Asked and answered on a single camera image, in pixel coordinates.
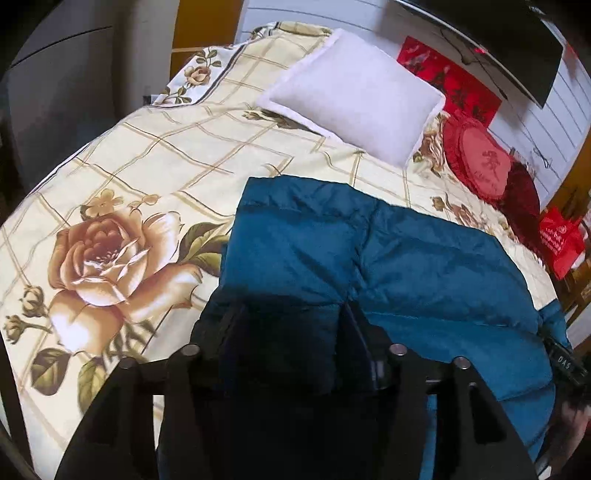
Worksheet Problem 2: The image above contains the blue puffer jacket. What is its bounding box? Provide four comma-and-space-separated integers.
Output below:
191, 176, 566, 479

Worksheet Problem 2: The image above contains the person's right hand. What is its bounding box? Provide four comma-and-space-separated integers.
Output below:
550, 401, 590, 473

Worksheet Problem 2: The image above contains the red shopping bag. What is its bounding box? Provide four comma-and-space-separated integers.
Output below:
539, 206, 585, 280

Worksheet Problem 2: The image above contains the dark red velvet cushion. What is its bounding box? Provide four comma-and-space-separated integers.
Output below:
497, 160, 542, 256

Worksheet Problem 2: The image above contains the floral checked bed sheet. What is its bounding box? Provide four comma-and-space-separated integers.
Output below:
1, 22, 560, 479

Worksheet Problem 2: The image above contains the red heart-shaped cushion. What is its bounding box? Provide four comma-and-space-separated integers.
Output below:
443, 110, 513, 206

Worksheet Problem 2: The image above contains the red Chinese banner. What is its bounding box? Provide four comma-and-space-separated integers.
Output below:
397, 36, 501, 127

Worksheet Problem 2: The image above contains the white square pillow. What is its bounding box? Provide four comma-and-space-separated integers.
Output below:
256, 29, 446, 167

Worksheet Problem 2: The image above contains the grey wardrobe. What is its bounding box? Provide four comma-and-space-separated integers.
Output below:
1, 0, 118, 189

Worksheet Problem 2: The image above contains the wall-mounted black television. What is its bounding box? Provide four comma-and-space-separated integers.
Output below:
403, 0, 564, 108

